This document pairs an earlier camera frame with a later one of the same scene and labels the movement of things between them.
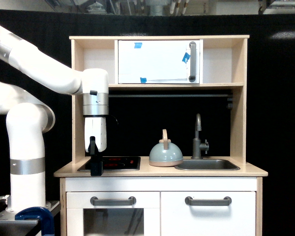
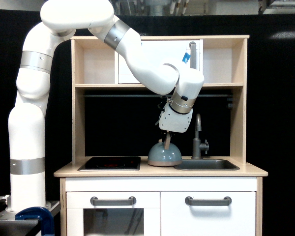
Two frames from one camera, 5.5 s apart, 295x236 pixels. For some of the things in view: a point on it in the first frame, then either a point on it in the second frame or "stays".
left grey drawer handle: x=96 y=201 stays
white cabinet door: x=238 y=219 stays
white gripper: x=96 y=127 -> x=171 y=121
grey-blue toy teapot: x=165 y=154 stays
